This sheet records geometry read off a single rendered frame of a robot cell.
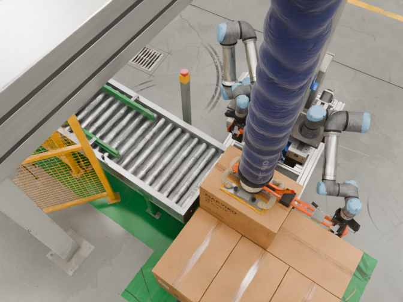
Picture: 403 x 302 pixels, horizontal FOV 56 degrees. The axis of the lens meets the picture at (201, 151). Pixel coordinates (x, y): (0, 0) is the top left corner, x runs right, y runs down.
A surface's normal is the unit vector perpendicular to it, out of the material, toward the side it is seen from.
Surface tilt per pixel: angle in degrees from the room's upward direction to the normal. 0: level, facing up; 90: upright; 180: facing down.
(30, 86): 90
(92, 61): 90
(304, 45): 78
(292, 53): 84
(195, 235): 0
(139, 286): 0
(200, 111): 0
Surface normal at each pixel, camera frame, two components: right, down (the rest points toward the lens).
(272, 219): 0.00, -0.49
